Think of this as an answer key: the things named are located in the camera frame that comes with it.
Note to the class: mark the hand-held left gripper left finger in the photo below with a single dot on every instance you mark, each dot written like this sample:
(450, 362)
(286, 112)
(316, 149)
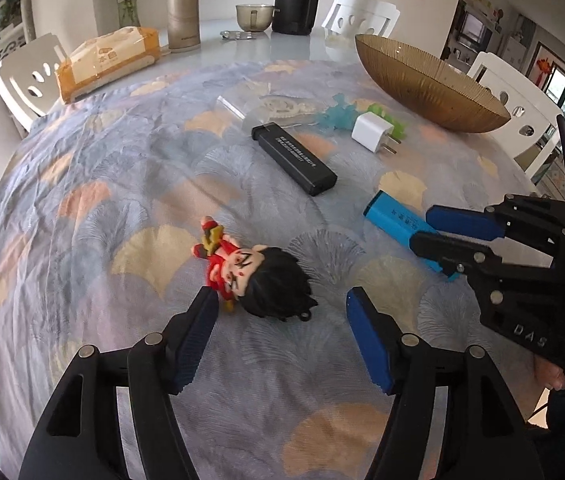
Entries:
(195, 340)

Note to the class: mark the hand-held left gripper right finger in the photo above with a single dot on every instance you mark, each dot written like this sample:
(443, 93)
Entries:
(370, 340)

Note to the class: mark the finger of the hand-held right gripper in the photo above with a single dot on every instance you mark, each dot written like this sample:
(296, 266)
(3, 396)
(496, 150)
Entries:
(462, 222)
(442, 250)

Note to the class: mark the blue lighter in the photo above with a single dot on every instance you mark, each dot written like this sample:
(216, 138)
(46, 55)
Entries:
(392, 215)

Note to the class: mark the black-haired doll figurine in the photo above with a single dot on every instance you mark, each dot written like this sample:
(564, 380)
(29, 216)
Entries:
(262, 275)

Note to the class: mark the green translucent toy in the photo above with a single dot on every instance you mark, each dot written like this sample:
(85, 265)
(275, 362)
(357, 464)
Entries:
(396, 125)

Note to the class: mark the white charger plug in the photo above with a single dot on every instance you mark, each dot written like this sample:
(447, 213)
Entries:
(368, 130)

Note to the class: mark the amber glass bowl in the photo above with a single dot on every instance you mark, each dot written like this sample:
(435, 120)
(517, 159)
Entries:
(427, 85)

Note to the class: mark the teal translucent toy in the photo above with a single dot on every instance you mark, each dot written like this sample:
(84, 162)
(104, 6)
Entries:
(337, 115)

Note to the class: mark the black lighter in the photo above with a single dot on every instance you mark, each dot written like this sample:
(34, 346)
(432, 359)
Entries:
(292, 157)

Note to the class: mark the clear plastic packet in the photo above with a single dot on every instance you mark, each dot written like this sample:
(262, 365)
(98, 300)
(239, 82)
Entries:
(282, 107)

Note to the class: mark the person's right hand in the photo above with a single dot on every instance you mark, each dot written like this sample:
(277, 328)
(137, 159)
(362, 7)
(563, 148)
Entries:
(550, 375)

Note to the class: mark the white chair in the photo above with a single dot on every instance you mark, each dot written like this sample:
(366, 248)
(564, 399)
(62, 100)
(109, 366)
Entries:
(357, 12)
(512, 100)
(27, 77)

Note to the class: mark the patterned blue tablecloth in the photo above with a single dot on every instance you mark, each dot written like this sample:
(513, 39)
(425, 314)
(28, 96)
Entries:
(112, 185)

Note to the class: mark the dark wooden cabinet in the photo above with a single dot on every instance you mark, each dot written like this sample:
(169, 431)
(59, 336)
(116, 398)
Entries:
(477, 25)

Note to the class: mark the small grey glass bowl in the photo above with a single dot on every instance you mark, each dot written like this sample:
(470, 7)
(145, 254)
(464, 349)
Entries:
(255, 17)

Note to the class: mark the orange tissue pack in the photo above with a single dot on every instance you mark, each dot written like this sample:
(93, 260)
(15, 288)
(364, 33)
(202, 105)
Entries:
(102, 60)

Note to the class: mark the gold thermos flask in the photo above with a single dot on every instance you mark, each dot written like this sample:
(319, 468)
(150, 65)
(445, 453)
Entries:
(182, 10)

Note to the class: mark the white carved shelf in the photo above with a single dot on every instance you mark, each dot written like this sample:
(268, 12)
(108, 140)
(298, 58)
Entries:
(7, 40)

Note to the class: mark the green potted plant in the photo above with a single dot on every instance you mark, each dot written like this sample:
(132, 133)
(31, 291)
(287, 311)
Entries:
(7, 5)

